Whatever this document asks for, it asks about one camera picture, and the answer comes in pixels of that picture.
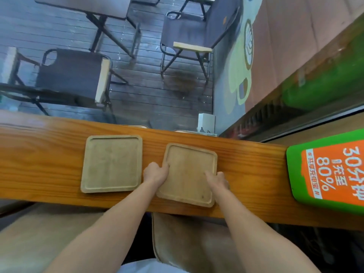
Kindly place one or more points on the person's white shirt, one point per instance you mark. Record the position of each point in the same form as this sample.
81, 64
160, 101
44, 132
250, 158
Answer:
150, 267

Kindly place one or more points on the dark outdoor table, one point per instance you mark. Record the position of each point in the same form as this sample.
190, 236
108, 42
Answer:
96, 14

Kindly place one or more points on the person's left thumb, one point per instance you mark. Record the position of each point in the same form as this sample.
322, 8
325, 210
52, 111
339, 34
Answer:
165, 166

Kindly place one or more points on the person's right forearm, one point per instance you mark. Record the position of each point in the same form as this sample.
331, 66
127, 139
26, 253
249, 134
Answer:
256, 235

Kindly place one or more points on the small white box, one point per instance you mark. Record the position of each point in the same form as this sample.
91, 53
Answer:
206, 123

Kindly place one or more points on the person's right hand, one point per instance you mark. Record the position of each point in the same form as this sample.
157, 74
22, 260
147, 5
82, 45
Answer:
218, 181

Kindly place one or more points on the person's right thumb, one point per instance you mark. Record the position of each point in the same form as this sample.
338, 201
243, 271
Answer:
210, 176

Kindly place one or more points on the beige stool seat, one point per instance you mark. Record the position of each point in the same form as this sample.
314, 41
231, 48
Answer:
193, 244

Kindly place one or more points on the dark folding chair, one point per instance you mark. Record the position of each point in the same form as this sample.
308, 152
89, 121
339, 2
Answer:
196, 31
71, 76
196, 2

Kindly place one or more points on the person's left hand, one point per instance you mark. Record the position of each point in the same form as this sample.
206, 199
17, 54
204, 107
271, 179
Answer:
155, 173

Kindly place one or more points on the beige bench seat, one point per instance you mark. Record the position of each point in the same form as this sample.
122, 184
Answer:
42, 235

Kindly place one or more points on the person's left forearm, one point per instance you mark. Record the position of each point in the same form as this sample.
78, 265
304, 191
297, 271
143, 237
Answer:
105, 230

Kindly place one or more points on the green and orange charging station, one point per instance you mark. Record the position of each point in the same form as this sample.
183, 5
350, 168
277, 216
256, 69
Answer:
327, 173

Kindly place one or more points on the square wooden tray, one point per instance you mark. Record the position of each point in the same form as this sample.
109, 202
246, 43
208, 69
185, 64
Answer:
189, 172
111, 163

